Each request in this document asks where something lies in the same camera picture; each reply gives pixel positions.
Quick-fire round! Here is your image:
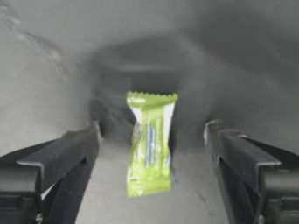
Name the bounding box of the green candy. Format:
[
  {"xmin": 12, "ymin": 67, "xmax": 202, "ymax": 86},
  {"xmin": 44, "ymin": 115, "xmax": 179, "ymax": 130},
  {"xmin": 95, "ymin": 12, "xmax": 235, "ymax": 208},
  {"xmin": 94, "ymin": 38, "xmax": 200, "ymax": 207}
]
[{"xmin": 126, "ymin": 90, "xmax": 180, "ymax": 198}]

